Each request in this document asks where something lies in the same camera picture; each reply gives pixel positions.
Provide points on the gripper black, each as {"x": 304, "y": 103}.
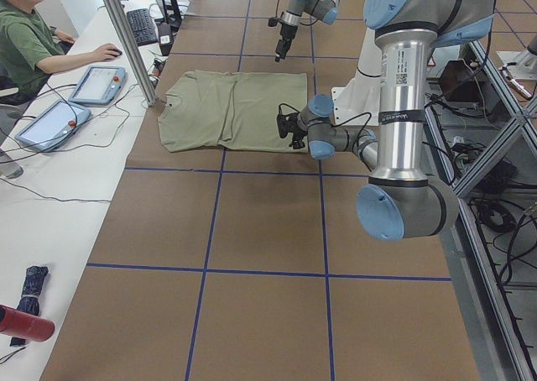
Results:
{"x": 285, "y": 33}
{"x": 297, "y": 136}

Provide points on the olive green long-sleeve shirt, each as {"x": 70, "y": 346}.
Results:
{"x": 234, "y": 110}

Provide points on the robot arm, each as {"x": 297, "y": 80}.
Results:
{"x": 400, "y": 200}
{"x": 291, "y": 18}

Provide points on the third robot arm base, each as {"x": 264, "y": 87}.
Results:
{"x": 519, "y": 70}

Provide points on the black power adapter labelled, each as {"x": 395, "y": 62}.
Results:
{"x": 165, "y": 37}

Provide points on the black keyboard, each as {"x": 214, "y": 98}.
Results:
{"x": 142, "y": 25}

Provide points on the far teach pendant tablet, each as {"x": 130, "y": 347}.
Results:
{"x": 99, "y": 85}

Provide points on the teach pendant tablet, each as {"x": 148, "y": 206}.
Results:
{"x": 50, "y": 129}
{"x": 99, "y": 85}

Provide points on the near teach pendant tablet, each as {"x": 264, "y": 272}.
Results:
{"x": 50, "y": 129}

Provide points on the person in green shirt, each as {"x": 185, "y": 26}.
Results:
{"x": 30, "y": 50}

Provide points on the folded dark blue umbrella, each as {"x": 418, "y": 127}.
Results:
{"x": 31, "y": 291}

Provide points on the red cylindrical bottle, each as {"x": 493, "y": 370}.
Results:
{"x": 25, "y": 326}

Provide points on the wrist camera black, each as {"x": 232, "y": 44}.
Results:
{"x": 285, "y": 124}
{"x": 273, "y": 21}

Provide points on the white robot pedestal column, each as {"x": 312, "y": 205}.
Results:
{"x": 369, "y": 61}

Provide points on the brown box under frame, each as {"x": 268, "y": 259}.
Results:
{"x": 455, "y": 83}

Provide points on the aluminium frame post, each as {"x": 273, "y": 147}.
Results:
{"x": 130, "y": 48}

